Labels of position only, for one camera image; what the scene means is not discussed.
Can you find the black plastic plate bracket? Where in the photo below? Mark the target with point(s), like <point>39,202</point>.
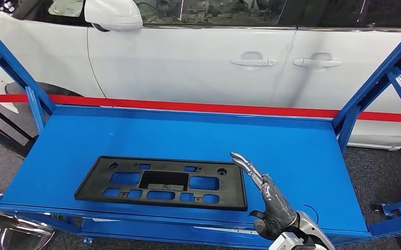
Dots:
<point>231,193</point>

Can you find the blue metal shelf rack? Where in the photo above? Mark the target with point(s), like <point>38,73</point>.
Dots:
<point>186,138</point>

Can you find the red barrier belt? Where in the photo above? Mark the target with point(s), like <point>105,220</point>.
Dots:
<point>186,106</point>

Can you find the white car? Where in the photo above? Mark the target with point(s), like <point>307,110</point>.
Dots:
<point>186,65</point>

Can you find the white car side mirror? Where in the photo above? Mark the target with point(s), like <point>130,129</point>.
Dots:
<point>112,13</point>

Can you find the blue wheeled rack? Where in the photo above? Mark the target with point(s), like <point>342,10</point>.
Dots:
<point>399,210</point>

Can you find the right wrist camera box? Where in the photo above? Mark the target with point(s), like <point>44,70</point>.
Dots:
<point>286,241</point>

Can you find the black metal floor frame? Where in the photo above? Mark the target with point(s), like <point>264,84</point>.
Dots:
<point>0,136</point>

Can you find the chrome stanchion post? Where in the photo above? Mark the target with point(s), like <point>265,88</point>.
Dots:
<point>21,234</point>

